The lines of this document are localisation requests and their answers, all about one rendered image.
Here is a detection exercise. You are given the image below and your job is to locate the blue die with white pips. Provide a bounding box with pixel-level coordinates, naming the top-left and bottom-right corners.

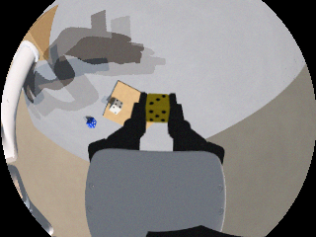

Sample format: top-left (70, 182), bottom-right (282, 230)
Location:
top-left (86, 118), bottom-right (97, 127)

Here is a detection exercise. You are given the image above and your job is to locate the light orange mat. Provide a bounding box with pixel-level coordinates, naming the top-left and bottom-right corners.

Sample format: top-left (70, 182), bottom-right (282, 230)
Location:
top-left (103, 80), bottom-right (140, 125)

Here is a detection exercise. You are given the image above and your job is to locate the yellow die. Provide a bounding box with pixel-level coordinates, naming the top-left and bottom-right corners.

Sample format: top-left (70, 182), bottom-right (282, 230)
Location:
top-left (145, 94), bottom-right (170, 122)

